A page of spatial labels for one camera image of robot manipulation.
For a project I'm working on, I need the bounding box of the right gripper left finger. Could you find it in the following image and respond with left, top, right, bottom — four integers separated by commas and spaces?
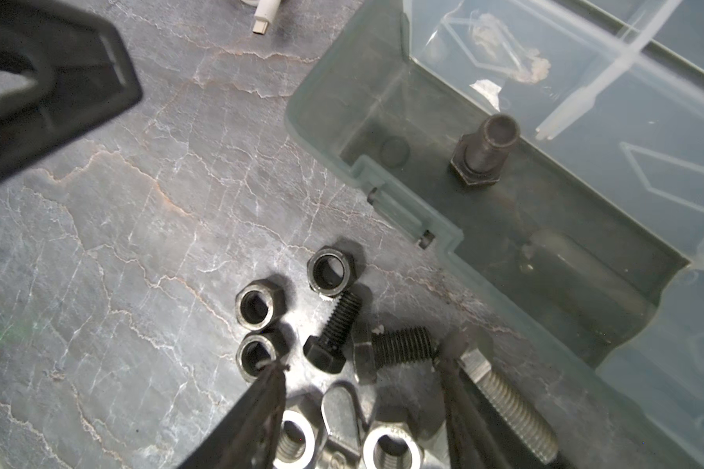
180, 362, 287, 468

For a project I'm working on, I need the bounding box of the silver hex nut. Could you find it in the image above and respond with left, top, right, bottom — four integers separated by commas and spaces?
362, 422, 424, 469
274, 410, 319, 469

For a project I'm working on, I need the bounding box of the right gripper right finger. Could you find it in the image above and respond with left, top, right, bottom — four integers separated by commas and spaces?
435, 359, 574, 468

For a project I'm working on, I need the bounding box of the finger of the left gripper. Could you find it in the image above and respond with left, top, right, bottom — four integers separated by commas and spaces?
0, 1, 143, 183

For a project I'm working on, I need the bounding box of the grey plastic organizer box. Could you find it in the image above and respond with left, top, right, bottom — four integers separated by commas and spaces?
286, 1, 704, 468

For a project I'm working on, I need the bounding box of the white coiled usb cable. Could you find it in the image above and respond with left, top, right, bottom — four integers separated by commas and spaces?
239, 0, 283, 36

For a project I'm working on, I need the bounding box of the black hex bolt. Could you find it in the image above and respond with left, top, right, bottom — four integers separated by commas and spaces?
303, 291, 363, 374
351, 322, 435, 385
450, 113, 520, 188

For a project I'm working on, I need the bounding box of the black hex nut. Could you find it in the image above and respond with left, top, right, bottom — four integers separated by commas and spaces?
236, 329, 289, 383
307, 246, 358, 298
235, 279, 287, 331

